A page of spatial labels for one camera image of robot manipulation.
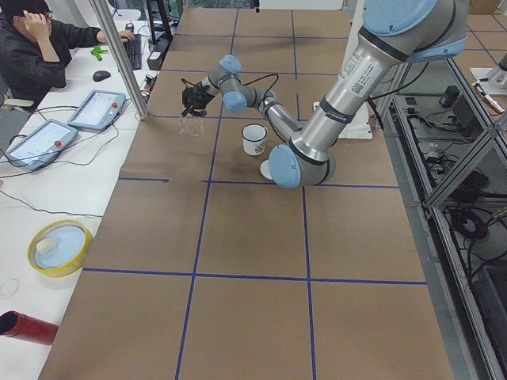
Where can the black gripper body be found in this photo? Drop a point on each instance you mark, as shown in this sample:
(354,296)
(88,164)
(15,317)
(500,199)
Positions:
(196,96)

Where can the clear glass funnel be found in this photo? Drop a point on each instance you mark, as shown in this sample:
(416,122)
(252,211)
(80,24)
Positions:
(191,126)

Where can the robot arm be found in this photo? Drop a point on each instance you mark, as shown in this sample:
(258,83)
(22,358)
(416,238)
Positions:
(392,32)

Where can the white enamel mug blue rim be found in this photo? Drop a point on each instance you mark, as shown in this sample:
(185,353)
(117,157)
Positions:
(254,139)

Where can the black keyboard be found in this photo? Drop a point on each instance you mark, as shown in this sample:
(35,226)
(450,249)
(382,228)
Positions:
(134,51)

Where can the far teach pendant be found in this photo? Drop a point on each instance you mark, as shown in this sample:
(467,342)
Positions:
(98,111)

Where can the teach pendant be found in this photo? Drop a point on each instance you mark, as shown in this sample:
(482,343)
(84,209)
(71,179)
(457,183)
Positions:
(98,111)
(42,146)

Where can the black computer mouse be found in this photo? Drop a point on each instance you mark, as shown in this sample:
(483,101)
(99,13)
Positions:
(101,75)

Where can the white ceramic lid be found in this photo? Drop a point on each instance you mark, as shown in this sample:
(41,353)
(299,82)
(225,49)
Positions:
(265,171)

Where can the green toy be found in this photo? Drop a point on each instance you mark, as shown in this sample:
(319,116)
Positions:
(98,52)

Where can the near teach pendant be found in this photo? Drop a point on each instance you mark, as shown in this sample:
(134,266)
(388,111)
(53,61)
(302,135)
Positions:
(42,146)

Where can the seated person in black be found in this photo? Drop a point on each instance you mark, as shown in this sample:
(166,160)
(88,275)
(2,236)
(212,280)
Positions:
(36,48)

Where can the yellow rimmed bowl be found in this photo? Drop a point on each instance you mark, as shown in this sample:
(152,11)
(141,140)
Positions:
(60,248)

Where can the clear petri dish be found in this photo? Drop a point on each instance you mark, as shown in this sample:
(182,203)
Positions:
(9,288)

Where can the red cylinder tube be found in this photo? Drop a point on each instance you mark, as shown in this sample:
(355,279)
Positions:
(23,327)

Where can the aluminium frame post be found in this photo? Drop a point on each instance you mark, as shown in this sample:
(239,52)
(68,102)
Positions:
(108,27)

